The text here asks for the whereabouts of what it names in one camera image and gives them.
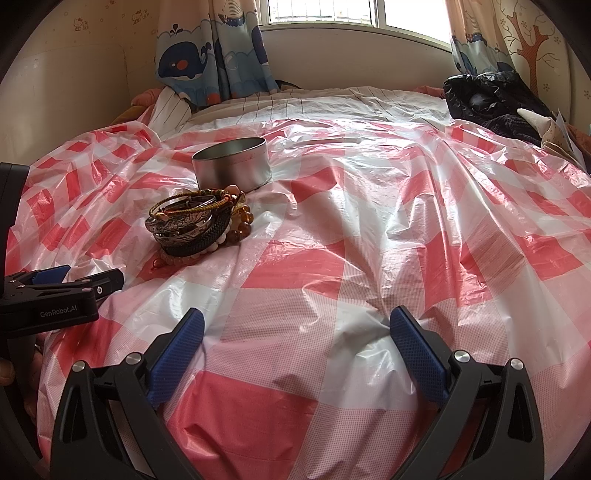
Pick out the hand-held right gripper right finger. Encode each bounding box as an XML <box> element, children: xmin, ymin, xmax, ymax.
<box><xmin>389</xmin><ymin>305</ymin><xmax>546</xmax><ymax>480</ymax></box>

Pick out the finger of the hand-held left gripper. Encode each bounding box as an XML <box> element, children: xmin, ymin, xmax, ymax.
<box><xmin>28</xmin><ymin>270</ymin><xmax>125</xmax><ymax>305</ymax></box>
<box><xmin>4</xmin><ymin>265</ymin><xmax>71</xmax><ymax>291</ymax></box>

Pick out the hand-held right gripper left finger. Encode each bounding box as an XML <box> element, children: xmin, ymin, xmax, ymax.
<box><xmin>50</xmin><ymin>308</ymin><xmax>206</xmax><ymax>480</ymax></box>

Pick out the engraved silver bangle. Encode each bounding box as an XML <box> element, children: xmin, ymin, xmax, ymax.
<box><xmin>144</xmin><ymin>213</ymin><xmax>219</xmax><ymax>251</ymax></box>

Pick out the white bead bracelet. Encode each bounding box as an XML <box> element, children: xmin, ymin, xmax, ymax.
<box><xmin>154</xmin><ymin>227</ymin><xmax>230</xmax><ymax>267</ymax></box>

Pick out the amber bead bracelet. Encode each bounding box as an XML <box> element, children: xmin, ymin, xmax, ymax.
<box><xmin>224</xmin><ymin>190</ymin><xmax>256</xmax><ymax>246</ymax></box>

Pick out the round silver metal tin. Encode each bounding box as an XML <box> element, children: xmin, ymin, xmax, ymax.
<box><xmin>191</xmin><ymin>137</ymin><xmax>272</xmax><ymax>192</ymax></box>

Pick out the person's left hand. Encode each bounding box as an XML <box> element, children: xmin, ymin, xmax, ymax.
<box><xmin>0</xmin><ymin>333</ymin><xmax>48</xmax><ymax>416</ymax></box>

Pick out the red white checkered plastic sheet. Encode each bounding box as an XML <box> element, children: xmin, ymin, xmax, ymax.
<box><xmin>4</xmin><ymin>114</ymin><xmax>591</xmax><ymax>480</ymax></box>

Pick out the pink cloth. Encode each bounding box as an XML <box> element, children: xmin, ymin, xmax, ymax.
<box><xmin>110</xmin><ymin>87</ymin><xmax>161</xmax><ymax>126</ymax></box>

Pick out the whale print curtain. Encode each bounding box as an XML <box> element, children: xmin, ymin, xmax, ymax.
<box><xmin>154</xmin><ymin>0</ymin><xmax>280</xmax><ymax>108</ymax></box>
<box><xmin>444</xmin><ymin>0</ymin><xmax>519</xmax><ymax>78</ymax></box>

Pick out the black plastic bag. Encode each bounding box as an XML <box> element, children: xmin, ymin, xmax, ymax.
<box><xmin>442</xmin><ymin>71</ymin><xmax>556</xmax><ymax>149</ymax></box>

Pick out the white striped bed sheet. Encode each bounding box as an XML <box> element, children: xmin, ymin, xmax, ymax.
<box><xmin>147</xmin><ymin>85</ymin><xmax>457</xmax><ymax>140</ymax></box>

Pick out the window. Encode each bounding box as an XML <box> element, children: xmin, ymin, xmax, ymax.
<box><xmin>257</xmin><ymin>0</ymin><xmax>457</xmax><ymax>48</ymax></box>

